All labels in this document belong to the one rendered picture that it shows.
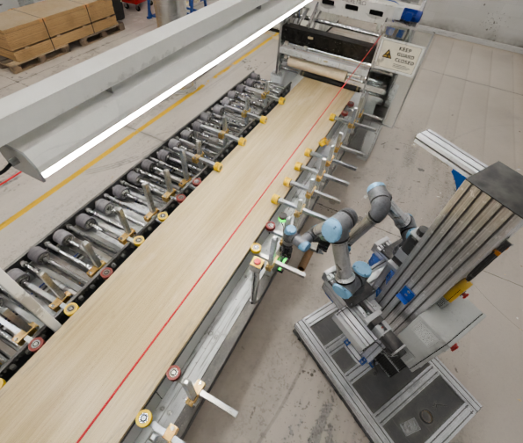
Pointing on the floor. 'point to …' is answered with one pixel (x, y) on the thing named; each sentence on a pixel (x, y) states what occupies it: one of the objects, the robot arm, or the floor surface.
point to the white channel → (138, 54)
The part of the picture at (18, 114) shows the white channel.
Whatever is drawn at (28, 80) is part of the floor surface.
